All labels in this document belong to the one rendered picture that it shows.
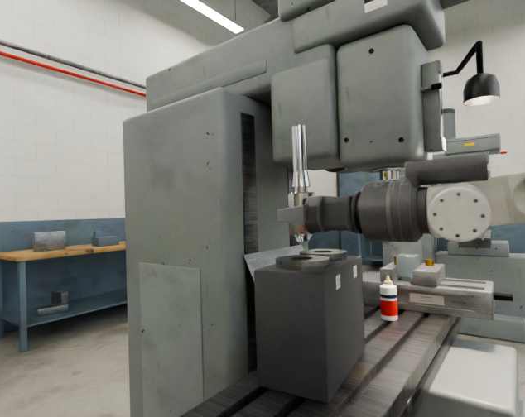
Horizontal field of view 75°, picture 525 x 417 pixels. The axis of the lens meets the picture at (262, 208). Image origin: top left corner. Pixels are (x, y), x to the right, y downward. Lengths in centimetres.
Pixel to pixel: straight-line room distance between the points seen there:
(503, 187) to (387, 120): 38
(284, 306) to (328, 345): 8
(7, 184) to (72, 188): 68
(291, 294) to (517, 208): 32
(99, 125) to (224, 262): 439
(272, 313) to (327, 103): 56
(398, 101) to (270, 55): 40
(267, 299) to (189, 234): 53
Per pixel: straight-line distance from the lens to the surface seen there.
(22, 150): 477
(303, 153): 58
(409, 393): 68
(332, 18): 99
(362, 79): 91
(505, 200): 56
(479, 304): 102
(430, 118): 92
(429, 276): 102
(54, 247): 423
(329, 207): 51
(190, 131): 105
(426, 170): 50
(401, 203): 49
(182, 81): 132
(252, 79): 109
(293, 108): 96
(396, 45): 91
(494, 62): 784
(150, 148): 120
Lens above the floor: 121
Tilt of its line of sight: 1 degrees up
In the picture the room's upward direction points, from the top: 2 degrees counter-clockwise
